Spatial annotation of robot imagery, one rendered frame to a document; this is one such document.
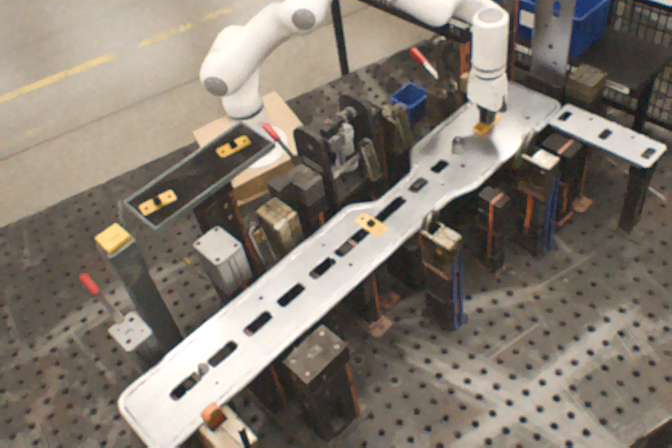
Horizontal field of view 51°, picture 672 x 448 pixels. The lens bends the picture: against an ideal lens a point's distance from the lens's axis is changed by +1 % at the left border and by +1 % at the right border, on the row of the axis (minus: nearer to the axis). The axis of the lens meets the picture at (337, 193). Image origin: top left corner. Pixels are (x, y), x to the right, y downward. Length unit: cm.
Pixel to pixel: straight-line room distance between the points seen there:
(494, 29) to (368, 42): 240
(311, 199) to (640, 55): 104
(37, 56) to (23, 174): 109
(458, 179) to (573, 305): 46
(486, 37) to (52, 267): 147
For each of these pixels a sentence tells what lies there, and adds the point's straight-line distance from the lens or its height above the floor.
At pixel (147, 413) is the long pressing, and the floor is 100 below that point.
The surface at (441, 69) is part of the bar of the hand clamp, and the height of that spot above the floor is 114.
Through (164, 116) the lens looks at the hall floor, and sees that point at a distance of 392.
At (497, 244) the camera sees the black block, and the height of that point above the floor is 83.
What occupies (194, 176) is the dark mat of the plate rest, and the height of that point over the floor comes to 116.
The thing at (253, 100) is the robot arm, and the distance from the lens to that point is 212.
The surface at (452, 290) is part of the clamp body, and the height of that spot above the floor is 85.
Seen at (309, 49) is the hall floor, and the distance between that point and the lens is 413.
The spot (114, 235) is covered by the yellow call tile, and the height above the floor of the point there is 116.
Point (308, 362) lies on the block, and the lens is 151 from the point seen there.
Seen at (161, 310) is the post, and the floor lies 87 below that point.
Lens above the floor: 232
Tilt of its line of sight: 46 degrees down
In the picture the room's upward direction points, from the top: 11 degrees counter-clockwise
